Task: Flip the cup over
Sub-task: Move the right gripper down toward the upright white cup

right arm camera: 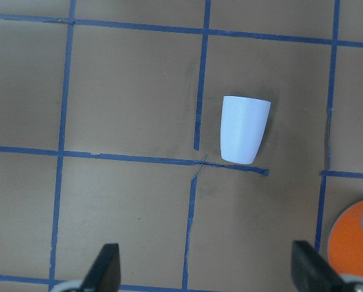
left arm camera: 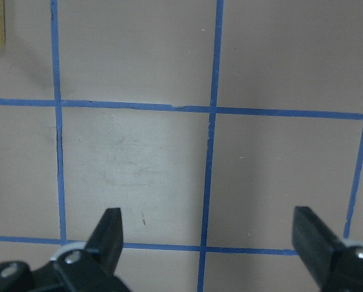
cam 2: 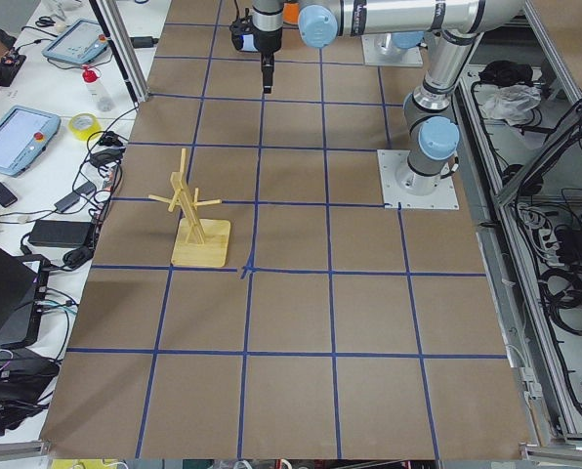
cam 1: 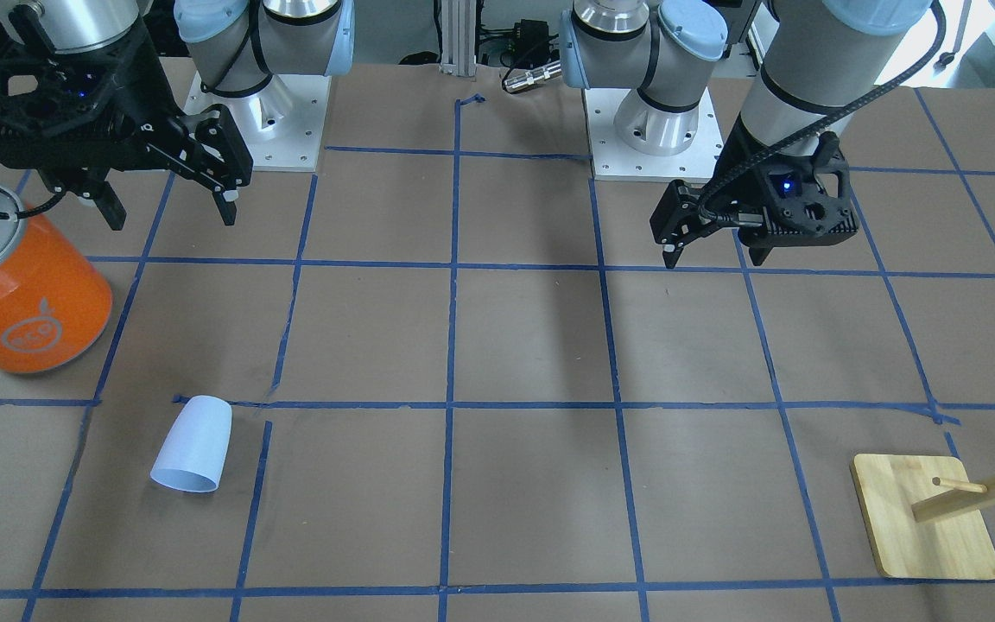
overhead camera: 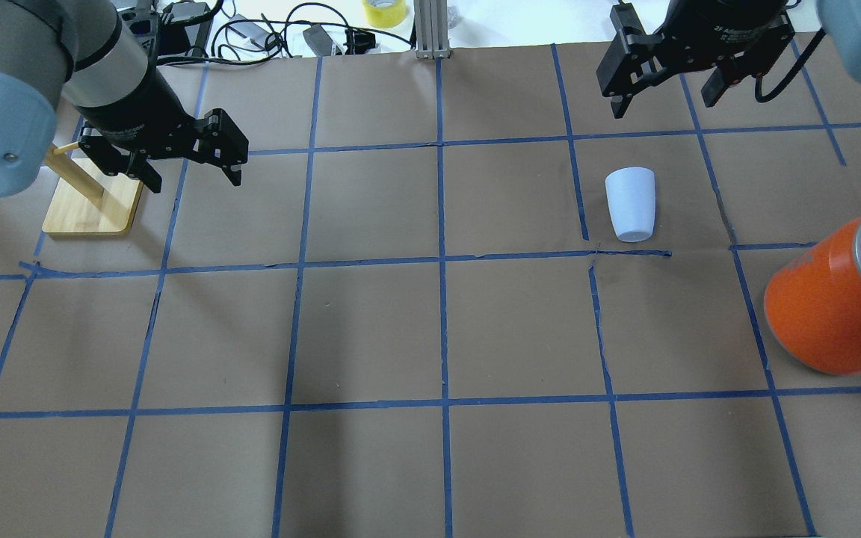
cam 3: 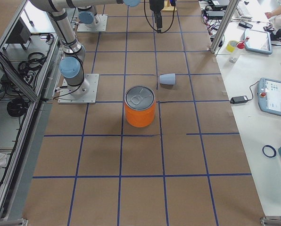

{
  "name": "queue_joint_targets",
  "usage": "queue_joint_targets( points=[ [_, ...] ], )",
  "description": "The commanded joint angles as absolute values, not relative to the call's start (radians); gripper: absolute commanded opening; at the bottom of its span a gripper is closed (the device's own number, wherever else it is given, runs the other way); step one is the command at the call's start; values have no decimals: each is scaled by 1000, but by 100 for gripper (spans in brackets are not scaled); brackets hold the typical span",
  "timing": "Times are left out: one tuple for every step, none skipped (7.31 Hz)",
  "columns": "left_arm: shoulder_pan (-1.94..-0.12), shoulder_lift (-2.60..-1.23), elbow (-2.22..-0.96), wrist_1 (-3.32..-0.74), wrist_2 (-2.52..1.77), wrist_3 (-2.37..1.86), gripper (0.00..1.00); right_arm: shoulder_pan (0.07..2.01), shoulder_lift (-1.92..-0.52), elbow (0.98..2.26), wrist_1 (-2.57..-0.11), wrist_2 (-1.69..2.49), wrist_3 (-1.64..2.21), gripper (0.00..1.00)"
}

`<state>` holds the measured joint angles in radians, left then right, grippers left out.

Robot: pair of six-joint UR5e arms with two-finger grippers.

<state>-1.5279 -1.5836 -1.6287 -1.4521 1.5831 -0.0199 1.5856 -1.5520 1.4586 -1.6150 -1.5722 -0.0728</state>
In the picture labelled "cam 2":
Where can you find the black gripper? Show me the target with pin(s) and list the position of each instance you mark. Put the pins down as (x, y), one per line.
(267, 41)

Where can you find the wooden cup rack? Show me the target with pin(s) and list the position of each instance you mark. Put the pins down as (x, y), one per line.
(199, 242)

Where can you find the clear bottle red cap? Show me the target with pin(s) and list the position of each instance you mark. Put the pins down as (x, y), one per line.
(97, 90)

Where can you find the far teach pendant tablet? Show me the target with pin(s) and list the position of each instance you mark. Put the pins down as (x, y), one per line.
(81, 43)

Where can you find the teach pendant tablet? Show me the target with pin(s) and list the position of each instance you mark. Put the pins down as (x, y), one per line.
(81, 43)
(24, 133)

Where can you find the yellow tape roll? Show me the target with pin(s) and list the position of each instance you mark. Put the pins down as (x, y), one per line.
(84, 126)

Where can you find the crumpled white cloth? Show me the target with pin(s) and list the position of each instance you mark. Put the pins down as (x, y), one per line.
(514, 104)

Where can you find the black power adapter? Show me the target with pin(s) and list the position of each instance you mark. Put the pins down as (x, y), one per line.
(63, 234)

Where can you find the near teach pendant tablet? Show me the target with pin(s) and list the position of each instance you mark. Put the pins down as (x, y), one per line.
(24, 133)

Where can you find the black smartphone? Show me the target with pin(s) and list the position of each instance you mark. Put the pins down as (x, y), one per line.
(7, 197)

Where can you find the black laptop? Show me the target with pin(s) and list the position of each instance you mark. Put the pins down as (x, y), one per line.
(23, 282)

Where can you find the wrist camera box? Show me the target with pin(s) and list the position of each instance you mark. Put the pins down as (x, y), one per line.
(242, 37)

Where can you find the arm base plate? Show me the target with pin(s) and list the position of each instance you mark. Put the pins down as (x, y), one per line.
(402, 188)
(410, 58)

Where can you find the aluminium frame post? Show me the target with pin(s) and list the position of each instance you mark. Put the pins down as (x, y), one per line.
(114, 29)

